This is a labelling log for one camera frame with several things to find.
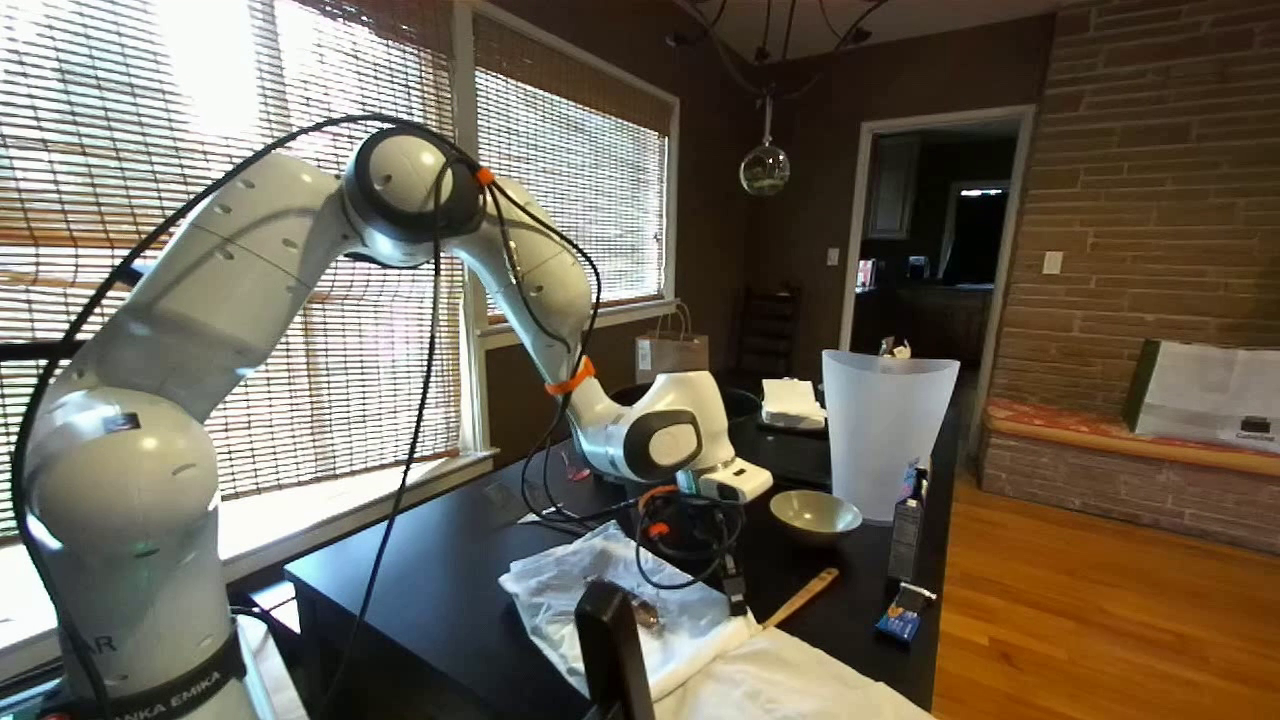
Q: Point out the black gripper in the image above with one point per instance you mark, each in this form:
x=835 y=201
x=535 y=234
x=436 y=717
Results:
x=699 y=534

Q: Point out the chocolate bar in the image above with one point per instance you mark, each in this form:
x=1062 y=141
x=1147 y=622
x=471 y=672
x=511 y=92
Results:
x=647 y=612

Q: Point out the large white cloth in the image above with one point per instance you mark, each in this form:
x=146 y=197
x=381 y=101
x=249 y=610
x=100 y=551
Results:
x=684 y=618

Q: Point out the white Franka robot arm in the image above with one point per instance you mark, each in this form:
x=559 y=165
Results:
x=119 y=478

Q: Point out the wooden spoon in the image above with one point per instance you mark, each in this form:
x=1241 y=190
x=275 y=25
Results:
x=801 y=596

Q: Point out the green ceramic bowl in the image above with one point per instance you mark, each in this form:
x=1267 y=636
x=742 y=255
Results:
x=814 y=514

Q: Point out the blue small box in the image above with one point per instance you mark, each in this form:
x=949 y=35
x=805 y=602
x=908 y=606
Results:
x=904 y=610

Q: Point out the spray bottle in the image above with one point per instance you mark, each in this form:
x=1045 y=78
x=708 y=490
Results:
x=908 y=526

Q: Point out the folded white napkins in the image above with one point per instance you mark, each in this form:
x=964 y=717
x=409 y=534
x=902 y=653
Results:
x=789 y=404

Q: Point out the white paper bag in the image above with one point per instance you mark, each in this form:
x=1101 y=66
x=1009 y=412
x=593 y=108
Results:
x=1209 y=394

